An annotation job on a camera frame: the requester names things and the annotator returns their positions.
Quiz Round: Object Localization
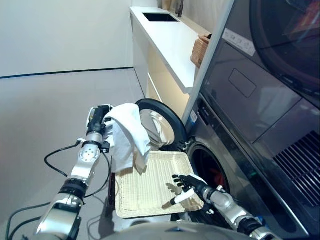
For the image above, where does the brown woven storage basket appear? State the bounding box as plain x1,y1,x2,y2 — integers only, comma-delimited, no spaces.
191,33,213,69

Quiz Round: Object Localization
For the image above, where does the white counter cabinet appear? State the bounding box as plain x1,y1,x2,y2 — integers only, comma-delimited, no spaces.
129,6,212,111

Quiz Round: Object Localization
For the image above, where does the orange-red garment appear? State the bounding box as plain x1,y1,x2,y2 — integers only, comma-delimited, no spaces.
209,167,226,186

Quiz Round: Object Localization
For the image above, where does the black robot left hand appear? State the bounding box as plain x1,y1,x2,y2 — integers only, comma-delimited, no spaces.
86,104,116,135

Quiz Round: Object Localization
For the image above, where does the grey robot torso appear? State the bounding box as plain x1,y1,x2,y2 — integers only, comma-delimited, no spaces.
102,221,253,240

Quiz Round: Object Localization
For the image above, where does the cream wicker laundry basket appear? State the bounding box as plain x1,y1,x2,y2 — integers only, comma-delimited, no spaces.
114,150,205,219

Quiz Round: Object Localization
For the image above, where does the white dryer label strip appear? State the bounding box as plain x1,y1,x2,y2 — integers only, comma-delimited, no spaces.
222,27,256,56

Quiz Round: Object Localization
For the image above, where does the dark grey stacked dryer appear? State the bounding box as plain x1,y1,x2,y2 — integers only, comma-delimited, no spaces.
198,0,320,226

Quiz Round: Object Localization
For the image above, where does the blue white barcode sticker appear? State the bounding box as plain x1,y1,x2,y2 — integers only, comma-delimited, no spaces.
189,108,200,124

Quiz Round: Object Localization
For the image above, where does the thin black floor cable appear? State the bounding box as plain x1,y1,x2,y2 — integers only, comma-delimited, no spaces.
86,216,102,236

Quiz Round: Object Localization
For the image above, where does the white cabinet side panel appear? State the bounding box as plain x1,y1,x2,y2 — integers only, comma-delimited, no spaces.
181,0,236,123

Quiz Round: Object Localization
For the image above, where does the black inset sink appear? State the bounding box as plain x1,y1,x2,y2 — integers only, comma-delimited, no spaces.
141,12,181,23

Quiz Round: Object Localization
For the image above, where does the round glass washing machine door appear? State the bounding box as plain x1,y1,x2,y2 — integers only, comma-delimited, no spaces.
135,98,189,152

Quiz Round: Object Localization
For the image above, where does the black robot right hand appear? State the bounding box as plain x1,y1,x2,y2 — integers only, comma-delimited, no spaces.
170,173,208,206

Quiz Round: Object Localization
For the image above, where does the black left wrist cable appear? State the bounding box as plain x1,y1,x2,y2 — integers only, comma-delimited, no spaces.
4,141,112,240

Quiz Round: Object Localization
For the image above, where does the grey front-load washing machine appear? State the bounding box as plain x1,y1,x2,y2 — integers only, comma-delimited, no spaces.
183,93,311,240

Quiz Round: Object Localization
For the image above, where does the white garment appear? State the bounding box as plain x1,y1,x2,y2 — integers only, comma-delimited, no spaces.
103,102,152,174

